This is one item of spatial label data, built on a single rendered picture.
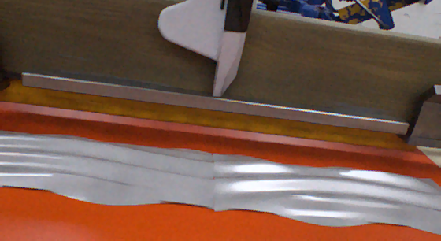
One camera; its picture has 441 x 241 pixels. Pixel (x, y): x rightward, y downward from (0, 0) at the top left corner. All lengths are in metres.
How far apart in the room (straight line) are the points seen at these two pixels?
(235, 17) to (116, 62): 0.10
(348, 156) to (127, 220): 0.20
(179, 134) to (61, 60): 0.11
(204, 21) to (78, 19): 0.09
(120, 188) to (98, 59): 0.11
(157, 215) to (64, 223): 0.05
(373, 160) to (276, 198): 0.13
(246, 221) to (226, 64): 0.11
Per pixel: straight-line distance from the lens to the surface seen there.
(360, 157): 0.33
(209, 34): 0.25
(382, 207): 0.25
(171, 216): 0.20
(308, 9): 0.93
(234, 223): 0.21
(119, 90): 0.27
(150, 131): 0.30
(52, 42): 0.29
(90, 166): 0.23
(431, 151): 0.40
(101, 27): 0.28
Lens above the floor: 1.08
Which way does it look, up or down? 21 degrees down
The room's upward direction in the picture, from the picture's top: 9 degrees clockwise
